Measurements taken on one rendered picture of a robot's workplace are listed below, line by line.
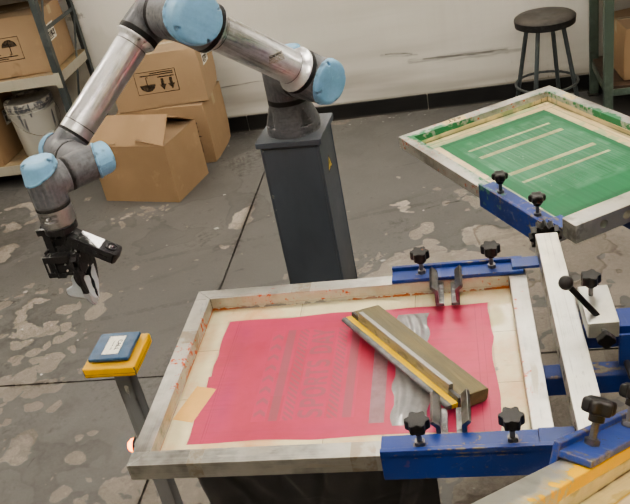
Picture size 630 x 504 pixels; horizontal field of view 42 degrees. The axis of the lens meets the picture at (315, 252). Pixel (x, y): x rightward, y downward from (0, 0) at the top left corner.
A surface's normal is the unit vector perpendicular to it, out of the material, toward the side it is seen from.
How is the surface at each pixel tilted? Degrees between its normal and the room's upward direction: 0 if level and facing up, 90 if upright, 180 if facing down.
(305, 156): 90
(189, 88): 91
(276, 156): 90
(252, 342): 0
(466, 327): 0
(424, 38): 90
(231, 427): 0
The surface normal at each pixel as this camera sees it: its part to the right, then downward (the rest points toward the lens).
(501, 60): -0.11, 0.52
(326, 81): 0.73, 0.32
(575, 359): -0.17, -0.85
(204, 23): 0.55, 0.26
